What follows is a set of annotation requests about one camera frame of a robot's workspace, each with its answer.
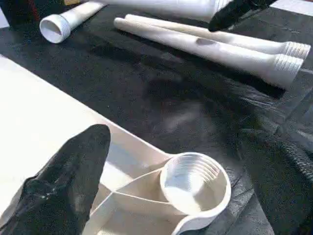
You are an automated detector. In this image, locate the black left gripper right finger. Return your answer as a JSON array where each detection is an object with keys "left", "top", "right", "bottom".
[{"left": 245, "top": 130, "right": 313, "bottom": 235}]

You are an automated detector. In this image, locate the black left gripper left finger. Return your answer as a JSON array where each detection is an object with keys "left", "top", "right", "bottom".
[{"left": 0, "top": 124, "right": 112, "bottom": 235}]

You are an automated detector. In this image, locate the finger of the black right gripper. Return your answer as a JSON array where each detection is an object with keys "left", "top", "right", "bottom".
[{"left": 208, "top": 0, "right": 279, "bottom": 32}]

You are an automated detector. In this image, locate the white plastic table leg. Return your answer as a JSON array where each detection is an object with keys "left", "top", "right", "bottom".
[
  {"left": 113, "top": 17, "right": 304, "bottom": 90},
  {"left": 125, "top": 14, "right": 311, "bottom": 59},
  {"left": 39, "top": 0, "right": 106, "bottom": 44},
  {"left": 105, "top": 0, "right": 233, "bottom": 23}
]

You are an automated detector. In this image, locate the white plastic table top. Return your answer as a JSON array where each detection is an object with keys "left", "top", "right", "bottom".
[{"left": 0, "top": 54, "right": 233, "bottom": 235}]

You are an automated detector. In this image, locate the black work mat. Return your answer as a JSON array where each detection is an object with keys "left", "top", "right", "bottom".
[{"left": 0, "top": 0, "right": 313, "bottom": 235}]

